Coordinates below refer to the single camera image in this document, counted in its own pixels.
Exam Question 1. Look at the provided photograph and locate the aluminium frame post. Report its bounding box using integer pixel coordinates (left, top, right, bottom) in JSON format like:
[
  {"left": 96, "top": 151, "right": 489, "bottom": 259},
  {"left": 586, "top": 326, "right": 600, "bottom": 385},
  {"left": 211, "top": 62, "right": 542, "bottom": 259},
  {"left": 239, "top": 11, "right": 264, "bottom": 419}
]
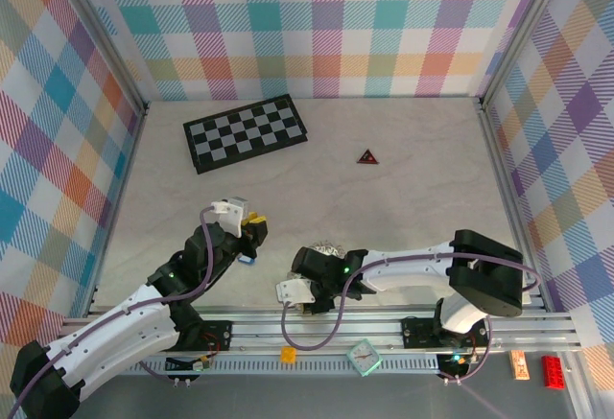
[
  {"left": 479, "top": 0, "right": 575, "bottom": 108},
  {"left": 55, "top": 0, "right": 148, "bottom": 116}
]

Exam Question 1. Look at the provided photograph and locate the aluminium mounting rail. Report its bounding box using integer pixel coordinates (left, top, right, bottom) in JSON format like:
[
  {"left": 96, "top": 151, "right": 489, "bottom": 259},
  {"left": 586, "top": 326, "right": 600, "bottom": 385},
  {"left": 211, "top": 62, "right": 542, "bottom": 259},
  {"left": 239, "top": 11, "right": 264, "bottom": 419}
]
[{"left": 55, "top": 307, "right": 582, "bottom": 358}]

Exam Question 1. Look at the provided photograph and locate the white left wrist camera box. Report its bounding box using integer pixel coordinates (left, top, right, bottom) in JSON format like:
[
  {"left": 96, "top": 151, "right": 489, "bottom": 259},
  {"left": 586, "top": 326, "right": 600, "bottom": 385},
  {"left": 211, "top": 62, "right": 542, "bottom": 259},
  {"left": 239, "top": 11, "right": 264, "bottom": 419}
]
[{"left": 210, "top": 196, "right": 254, "bottom": 238}]

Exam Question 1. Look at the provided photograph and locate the aluminium table side rail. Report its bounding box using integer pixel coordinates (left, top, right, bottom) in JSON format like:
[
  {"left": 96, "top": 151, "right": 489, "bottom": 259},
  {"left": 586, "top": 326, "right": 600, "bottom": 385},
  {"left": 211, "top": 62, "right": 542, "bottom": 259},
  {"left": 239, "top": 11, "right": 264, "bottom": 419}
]
[
  {"left": 84, "top": 102, "right": 151, "bottom": 318},
  {"left": 474, "top": 96, "right": 553, "bottom": 314}
]

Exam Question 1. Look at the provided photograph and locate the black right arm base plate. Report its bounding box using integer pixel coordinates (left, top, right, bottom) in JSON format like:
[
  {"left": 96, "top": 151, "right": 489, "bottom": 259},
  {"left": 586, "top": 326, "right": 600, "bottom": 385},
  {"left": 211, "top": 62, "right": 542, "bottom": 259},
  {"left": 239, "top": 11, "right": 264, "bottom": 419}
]
[{"left": 400, "top": 315, "right": 490, "bottom": 349}]

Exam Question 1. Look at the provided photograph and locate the red toy brick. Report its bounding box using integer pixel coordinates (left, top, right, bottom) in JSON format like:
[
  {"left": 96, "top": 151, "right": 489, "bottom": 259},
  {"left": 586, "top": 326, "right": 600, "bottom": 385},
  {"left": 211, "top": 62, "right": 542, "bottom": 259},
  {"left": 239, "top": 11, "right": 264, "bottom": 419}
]
[{"left": 541, "top": 355, "right": 567, "bottom": 388}]

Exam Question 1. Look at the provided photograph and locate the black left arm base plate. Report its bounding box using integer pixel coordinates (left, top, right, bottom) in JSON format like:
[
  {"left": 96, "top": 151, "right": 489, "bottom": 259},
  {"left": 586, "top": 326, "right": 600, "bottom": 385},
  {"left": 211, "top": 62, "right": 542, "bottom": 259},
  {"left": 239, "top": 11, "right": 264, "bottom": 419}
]
[{"left": 172, "top": 318, "right": 234, "bottom": 353}]

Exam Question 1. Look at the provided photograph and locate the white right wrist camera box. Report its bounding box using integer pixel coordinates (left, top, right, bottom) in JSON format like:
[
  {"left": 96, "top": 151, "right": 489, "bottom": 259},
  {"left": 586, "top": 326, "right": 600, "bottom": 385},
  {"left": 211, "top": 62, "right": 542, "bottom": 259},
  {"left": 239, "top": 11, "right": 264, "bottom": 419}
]
[{"left": 276, "top": 278, "right": 319, "bottom": 306}]

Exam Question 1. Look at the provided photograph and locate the black grey chessboard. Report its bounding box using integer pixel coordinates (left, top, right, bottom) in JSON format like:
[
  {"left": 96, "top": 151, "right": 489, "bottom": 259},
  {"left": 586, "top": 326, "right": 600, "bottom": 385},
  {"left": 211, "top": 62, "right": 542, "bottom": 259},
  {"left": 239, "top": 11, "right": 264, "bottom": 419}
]
[{"left": 182, "top": 93, "right": 309, "bottom": 175}]

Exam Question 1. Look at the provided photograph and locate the teal square clock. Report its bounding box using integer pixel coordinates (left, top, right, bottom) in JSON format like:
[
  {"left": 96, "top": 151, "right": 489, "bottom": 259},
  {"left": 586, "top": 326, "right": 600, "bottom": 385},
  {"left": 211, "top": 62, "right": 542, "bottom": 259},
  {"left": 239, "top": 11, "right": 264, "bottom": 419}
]
[{"left": 345, "top": 338, "right": 383, "bottom": 376}]

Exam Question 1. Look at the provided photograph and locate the slotted grey cable duct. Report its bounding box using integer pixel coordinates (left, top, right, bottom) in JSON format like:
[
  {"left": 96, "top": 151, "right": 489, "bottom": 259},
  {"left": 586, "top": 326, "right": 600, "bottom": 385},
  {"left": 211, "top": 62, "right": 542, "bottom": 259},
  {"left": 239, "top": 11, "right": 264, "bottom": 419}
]
[{"left": 138, "top": 357, "right": 442, "bottom": 376}]

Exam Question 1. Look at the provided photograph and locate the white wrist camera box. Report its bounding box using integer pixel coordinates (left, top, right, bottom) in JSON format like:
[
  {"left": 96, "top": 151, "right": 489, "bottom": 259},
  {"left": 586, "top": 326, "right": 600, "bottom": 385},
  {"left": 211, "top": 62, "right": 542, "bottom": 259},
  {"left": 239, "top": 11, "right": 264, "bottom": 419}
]
[
  {"left": 210, "top": 196, "right": 254, "bottom": 238},
  {"left": 276, "top": 278, "right": 319, "bottom": 306}
]

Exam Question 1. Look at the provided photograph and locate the small circuit board with wires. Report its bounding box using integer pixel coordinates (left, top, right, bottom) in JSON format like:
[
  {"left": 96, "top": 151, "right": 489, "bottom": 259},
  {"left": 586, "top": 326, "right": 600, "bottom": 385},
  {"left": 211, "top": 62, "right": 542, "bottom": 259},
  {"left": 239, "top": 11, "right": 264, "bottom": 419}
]
[
  {"left": 165, "top": 354, "right": 213, "bottom": 373},
  {"left": 438, "top": 352, "right": 474, "bottom": 378}
]

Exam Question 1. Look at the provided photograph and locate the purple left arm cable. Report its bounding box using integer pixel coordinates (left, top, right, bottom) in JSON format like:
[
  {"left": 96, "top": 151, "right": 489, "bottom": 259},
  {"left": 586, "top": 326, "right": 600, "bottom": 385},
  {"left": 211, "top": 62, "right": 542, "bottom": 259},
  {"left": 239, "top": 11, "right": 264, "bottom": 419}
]
[{"left": 7, "top": 206, "right": 217, "bottom": 419}]

